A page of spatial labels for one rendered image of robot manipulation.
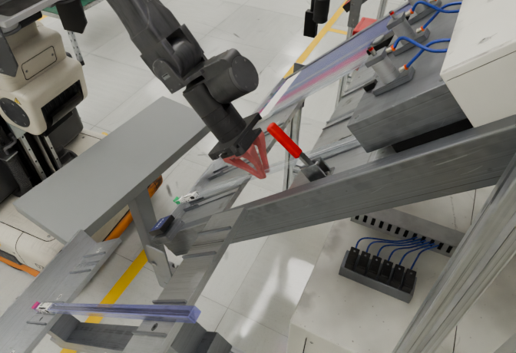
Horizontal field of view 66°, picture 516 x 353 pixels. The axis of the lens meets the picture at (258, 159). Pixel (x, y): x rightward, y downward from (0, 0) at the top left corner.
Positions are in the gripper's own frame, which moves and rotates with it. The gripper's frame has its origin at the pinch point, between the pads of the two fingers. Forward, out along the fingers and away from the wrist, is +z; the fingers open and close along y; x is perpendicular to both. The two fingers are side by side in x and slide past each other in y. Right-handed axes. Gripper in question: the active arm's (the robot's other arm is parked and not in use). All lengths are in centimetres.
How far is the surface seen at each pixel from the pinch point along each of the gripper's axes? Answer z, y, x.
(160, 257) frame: 4.8, -14.2, 24.5
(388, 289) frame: 39.9, 5.0, -3.7
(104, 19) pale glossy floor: -70, 179, 233
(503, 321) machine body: 56, 10, -21
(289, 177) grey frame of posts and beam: 42, 60, 55
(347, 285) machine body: 36.4, 3.5, 4.1
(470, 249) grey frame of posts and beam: 7.7, -14.2, -33.9
